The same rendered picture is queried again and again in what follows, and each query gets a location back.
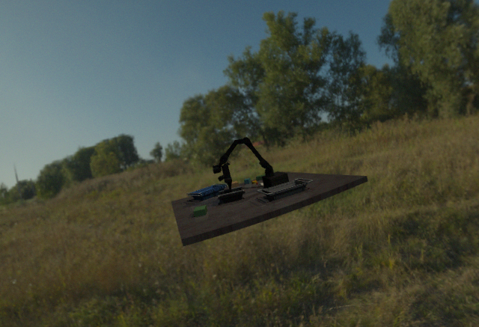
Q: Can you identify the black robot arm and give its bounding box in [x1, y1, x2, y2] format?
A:
[213, 137, 275, 182]

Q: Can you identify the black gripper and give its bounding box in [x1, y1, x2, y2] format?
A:
[223, 171, 232, 189]

